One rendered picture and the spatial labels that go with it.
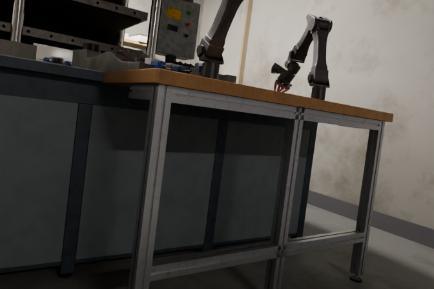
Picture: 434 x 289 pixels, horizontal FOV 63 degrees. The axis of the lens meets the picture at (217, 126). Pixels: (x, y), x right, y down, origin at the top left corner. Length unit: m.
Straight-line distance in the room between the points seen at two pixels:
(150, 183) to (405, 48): 2.34
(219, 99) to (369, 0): 2.33
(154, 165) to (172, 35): 1.65
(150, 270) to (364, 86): 2.38
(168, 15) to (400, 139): 1.87
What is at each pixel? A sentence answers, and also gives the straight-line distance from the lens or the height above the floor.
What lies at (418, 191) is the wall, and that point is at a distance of 2.82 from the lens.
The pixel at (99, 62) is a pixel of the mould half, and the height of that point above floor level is 0.85.
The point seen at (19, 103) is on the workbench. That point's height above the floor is 0.65.
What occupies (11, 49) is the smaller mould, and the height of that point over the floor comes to 0.84.
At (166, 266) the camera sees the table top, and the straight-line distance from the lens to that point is 1.13.
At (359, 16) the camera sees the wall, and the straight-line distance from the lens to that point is 3.26.
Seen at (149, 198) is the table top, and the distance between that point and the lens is 1.02.
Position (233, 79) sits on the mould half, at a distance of 1.73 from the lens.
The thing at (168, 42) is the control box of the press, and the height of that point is 1.14.
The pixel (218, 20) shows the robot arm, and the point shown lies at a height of 1.02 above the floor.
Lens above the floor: 0.70
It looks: 2 degrees down
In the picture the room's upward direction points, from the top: 7 degrees clockwise
